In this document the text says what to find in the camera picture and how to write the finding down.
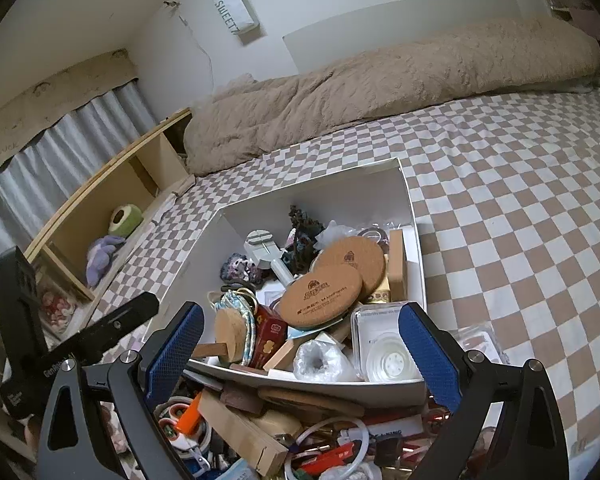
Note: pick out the purple plush toy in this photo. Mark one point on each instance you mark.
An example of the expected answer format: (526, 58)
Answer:
(100, 260)

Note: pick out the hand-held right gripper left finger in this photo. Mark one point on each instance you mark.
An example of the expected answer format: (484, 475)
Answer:
(175, 350)

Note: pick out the red snack box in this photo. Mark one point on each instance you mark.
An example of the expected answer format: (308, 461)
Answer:
(267, 335)

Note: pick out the dark figurine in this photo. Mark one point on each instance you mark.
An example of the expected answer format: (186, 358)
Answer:
(302, 245)

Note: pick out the blue patterned round coasters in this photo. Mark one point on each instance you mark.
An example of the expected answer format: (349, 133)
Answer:
(242, 305)

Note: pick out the long light wooden block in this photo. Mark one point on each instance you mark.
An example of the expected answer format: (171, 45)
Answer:
(240, 430)

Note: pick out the white cardboard box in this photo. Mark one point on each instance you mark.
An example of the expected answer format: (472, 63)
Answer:
(330, 195)

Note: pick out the beige fluffy blanket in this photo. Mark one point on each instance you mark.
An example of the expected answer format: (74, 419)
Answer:
(380, 85)

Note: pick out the small printed cork coaster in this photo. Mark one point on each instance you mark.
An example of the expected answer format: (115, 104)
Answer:
(355, 260)

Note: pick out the pale green slotted tool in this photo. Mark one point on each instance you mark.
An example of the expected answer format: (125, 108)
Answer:
(262, 247)

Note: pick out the wooden shelf unit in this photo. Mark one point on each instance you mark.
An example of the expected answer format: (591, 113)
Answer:
(100, 185)

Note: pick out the dark brown wooden block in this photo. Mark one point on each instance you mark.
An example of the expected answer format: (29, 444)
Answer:
(240, 396)

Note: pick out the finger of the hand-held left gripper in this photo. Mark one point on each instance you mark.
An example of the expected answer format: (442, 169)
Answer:
(120, 317)

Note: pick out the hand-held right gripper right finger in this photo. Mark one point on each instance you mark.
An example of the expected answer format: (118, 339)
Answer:
(425, 355)

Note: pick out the beige curtain valance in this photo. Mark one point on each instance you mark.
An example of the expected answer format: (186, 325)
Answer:
(30, 105)

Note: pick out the avocado plush toy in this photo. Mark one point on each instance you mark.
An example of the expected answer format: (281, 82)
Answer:
(122, 220)

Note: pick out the checkered bed sheet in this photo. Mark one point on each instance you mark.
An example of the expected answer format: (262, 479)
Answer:
(505, 185)

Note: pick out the clear plastic case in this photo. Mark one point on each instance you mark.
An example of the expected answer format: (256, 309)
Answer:
(375, 330)

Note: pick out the grey curtain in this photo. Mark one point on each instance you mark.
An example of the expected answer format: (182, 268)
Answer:
(55, 150)

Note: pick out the large printed cork coaster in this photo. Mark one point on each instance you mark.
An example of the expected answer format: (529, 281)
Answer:
(320, 295)

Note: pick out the white wall hanging pouch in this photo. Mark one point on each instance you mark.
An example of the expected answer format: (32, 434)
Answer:
(230, 5)

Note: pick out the red and white scissors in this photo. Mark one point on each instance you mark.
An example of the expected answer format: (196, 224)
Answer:
(172, 417)

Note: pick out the crumpled clear plastic bag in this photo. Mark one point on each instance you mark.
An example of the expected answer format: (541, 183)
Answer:
(325, 360)

